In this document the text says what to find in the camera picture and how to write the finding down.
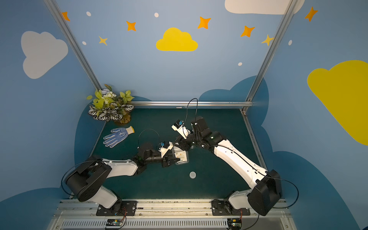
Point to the right controller board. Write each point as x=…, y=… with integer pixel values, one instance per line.
x=234, y=224

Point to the left controller board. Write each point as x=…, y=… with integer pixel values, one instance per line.
x=114, y=223

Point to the aluminium frame post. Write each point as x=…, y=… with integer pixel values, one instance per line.
x=283, y=25
x=63, y=25

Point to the left aluminium frame post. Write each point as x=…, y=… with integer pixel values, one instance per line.
x=63, y=25

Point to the aluminium front rail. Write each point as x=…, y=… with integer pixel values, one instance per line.
x=165, y=214

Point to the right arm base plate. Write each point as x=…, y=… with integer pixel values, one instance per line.
x=224, y=208

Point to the right aluminium frame post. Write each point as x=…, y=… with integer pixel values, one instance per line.
x=283, y=25

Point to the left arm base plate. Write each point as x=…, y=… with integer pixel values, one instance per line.
x=126, y=208

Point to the artificial potted plant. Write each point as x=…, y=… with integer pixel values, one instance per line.
x=108, y=106

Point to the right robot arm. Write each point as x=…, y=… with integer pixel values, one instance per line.
x=265, y=188

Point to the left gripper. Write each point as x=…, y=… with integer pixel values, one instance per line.
x=166, y=160

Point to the white bottle cap right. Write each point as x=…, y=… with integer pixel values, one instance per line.
x=192, y=175

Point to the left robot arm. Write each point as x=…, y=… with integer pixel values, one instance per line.
x=86, y=181

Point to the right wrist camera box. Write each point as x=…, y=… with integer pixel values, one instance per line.
x=179, y=126

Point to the aluminium back frame bar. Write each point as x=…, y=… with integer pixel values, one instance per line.
x=175, y=104

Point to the blue dotted work glove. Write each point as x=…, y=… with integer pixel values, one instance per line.
x=117, y=136

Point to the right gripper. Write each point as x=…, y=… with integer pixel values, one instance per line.
x=184, y=143

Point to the controller board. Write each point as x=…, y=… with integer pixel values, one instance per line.
x=234, y=224
x=114, y=223

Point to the square clear plastic bottle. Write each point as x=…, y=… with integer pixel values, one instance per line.
x=180, y=154

